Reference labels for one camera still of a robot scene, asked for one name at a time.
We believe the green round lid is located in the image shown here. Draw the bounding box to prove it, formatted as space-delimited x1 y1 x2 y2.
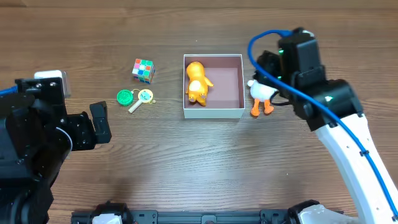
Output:
116 90 134 106

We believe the white plush duck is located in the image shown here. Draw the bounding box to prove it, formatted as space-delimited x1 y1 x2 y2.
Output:
247 80 277 116

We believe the yellow wooden rattle toy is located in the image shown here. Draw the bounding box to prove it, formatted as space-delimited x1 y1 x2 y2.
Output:
128 89 155 114

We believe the colourful puzzle cube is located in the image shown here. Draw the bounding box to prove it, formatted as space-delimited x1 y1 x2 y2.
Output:
132 58 155 84

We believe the orange dinosaur toy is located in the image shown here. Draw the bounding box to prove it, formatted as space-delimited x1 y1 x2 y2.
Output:
185 61 214 106

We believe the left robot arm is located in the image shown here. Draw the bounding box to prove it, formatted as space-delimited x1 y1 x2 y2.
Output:
1 70 111 223

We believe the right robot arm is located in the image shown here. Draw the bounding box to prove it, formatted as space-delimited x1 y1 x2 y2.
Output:
251 28 397 223

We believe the white square cardboard box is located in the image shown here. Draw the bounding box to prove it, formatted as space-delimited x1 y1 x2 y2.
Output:
183 54 245 119

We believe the right blue cable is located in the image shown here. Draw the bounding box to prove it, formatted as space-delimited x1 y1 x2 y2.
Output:
247 29 398 218

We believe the blue cable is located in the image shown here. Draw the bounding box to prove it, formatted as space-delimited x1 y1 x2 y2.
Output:
247 29 398 218
0 85 19 96

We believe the left blue cable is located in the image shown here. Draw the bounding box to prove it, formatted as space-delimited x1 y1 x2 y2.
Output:
0 85 19 96

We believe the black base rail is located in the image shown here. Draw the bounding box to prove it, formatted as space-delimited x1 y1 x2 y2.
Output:
70 202 296 224

